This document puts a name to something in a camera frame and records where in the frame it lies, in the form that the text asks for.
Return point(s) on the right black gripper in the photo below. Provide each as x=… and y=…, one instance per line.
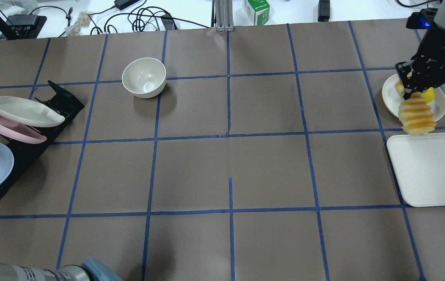
x=437, y=50

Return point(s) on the striped bread loaf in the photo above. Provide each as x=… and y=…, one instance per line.
x=416, y=116

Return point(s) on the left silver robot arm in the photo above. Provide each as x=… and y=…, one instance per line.
x=91, y=269

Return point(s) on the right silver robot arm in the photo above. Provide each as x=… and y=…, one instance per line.
x=426, y=68

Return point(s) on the white plate with lemon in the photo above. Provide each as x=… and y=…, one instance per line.
x=392, y=100

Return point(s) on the pink plate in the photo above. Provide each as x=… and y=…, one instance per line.
x=20, y=132

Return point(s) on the cream plate in rack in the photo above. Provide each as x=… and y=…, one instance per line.
x=28, y=112

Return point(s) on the yellow lemon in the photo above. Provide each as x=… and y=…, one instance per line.
x=428, y=95

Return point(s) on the white rectangular tray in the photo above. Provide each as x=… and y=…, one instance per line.
x=419, y=165

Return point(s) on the green white carton box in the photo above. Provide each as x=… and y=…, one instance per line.
x=258, y=11

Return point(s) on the cream bowl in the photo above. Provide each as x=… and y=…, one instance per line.
x=145, y=77

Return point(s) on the black power adapter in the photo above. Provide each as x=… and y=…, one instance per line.
x=123, y=4

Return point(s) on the bag of snacks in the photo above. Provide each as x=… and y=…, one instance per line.
x=83, y=20

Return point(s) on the black dish rack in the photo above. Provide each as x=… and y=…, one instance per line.
x=30, y=126

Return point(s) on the black monitor stand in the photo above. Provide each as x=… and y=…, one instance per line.
x=20, y=26

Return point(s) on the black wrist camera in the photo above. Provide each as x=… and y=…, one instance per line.
x=421, y=20

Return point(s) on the aluminium frame post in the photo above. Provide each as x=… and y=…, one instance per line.
x=222, y=15

